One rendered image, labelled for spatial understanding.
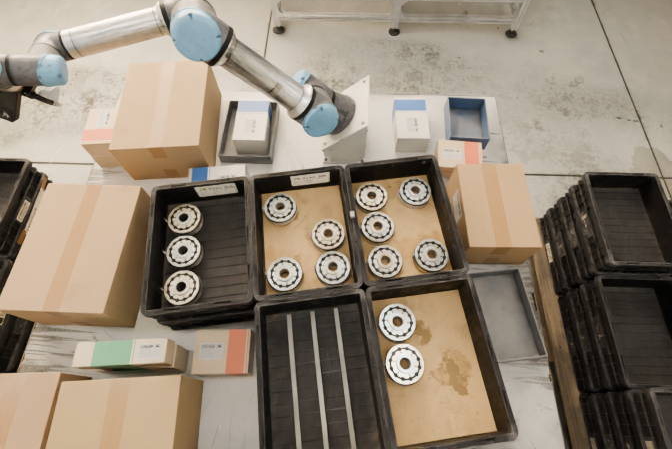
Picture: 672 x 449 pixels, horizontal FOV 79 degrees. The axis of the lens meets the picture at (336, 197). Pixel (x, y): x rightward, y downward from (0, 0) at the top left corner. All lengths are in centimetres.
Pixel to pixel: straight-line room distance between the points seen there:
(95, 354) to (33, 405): 18
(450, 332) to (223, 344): 65
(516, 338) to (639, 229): 85
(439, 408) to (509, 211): 62
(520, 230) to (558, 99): 177
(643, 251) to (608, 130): 117
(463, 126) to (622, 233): 78
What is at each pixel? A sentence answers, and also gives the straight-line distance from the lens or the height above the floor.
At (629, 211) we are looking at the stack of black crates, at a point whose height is 49.
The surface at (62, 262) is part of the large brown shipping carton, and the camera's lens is 144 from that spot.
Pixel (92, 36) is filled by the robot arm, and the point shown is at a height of 129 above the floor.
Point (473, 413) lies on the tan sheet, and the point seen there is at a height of 83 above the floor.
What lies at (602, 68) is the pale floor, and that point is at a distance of 340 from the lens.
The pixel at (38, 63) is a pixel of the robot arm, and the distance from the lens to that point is 124.
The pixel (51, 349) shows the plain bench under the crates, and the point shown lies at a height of 70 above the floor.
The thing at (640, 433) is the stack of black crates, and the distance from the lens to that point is 183.
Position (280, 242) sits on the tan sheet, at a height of 83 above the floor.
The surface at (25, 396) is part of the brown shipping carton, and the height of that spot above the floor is 86.
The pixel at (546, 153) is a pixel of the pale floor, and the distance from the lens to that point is 275.
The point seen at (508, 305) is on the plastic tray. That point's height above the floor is 70.
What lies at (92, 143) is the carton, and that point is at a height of 85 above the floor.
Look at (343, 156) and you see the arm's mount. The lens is 154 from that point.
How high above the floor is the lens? 203
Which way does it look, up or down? 62 degrees down
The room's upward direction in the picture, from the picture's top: 1 degrees counter-clockwise
